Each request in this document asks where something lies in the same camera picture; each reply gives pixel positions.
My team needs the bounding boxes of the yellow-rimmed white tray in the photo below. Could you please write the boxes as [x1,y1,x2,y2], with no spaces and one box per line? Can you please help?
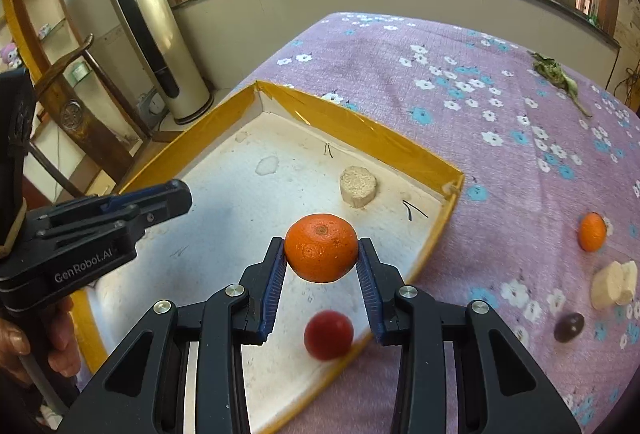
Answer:
[75,81,466,434]

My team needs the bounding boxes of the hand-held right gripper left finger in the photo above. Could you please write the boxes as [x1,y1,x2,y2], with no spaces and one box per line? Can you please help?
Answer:
[59,237,288,434]

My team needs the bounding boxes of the purple floral blanket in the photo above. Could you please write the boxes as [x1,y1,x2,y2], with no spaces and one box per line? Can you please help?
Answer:
[242,11,640,434]

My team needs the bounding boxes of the tangled wall cables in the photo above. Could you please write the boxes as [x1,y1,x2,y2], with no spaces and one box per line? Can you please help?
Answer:
[614,63,640,111]

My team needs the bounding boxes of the round beige banana slice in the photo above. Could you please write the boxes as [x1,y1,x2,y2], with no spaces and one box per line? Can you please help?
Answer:
[339,165,378,209]

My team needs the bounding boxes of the beige banana chunk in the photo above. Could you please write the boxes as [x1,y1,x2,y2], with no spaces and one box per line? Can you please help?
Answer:
[617,261,639,306]
[590,261,626,311]

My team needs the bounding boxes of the dried green leaves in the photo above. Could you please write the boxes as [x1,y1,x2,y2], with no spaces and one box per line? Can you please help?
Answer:
[530,51,593,119]

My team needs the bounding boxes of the person's left hand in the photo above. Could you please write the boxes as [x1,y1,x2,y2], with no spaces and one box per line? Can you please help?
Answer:
[0,296,82,385]

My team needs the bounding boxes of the red cherry tomato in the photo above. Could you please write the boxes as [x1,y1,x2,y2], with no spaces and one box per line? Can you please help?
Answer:
[304,310,355,361]

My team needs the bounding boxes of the wooden shelf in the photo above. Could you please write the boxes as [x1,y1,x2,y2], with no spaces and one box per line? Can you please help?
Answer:
[0,0,86,85]

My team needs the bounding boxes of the pink plush toy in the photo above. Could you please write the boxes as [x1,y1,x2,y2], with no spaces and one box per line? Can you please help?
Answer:
[0,43,23,69]

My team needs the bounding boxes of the white wall socket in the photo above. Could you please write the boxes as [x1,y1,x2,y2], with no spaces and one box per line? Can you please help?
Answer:
[136,93,168,120]

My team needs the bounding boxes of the dark purple grape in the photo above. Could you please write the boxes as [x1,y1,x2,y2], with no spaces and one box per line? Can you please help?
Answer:
[553,312,586,343]

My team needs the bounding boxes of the wooden chair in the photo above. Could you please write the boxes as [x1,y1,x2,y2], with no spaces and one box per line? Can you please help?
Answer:
[27,33,151,205]

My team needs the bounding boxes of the small orange kumquat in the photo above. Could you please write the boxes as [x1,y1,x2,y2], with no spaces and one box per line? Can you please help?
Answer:
[578,212,608,253]

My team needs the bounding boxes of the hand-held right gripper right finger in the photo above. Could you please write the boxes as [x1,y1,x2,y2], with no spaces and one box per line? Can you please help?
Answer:
[356,237,583,434]

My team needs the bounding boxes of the large orange mandarin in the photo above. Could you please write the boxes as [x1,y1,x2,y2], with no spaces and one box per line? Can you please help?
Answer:
[284,213,360,284]

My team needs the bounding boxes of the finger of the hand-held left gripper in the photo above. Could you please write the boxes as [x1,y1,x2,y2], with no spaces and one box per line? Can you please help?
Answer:
[100,183,176,213]
[29,180,194,266]

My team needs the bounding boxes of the white tower air conditioner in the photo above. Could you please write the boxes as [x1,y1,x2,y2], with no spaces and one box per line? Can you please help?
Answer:
[91,0,215,125]

